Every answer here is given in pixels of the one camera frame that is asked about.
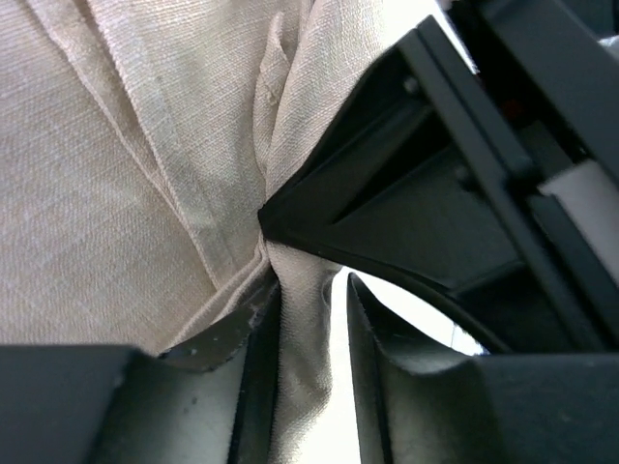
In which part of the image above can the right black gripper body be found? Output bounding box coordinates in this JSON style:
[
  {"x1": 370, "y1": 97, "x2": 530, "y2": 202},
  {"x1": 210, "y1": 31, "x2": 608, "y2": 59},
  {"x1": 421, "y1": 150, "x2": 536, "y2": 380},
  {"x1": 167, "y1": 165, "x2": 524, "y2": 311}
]
[{"x1": 425, "y1": 1, "x2": 618, "y2": 353}]

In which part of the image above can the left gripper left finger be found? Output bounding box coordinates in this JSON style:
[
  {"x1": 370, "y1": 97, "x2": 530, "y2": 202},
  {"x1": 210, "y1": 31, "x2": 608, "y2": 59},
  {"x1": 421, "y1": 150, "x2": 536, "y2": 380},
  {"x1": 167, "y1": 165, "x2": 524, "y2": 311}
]
[{"x1": 1, "y1": 282, "x2": 280, "y2": 463}]

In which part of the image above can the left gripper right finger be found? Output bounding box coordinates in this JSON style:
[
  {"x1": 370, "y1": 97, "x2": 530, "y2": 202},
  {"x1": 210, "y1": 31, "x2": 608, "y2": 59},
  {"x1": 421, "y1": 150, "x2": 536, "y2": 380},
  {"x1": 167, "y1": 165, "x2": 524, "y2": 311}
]
[{"x1": 347, "y1": 275, "x2": 618, "y2": 463}]

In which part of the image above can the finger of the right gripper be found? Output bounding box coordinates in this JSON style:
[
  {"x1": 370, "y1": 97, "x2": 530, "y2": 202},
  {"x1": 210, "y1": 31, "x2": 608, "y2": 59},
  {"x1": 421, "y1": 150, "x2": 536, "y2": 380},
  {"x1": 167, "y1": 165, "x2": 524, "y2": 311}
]
[{"x1": 258, "y1": 16, "x2": 532, "y2": 290}]

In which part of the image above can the beige cloth napkin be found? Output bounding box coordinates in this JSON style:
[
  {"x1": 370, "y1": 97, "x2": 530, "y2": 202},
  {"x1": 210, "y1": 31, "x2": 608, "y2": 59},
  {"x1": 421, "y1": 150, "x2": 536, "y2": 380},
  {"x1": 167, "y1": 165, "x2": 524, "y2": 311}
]
[{"x1": 0, "y1": 0, "x2": 417, "y2": 464}]

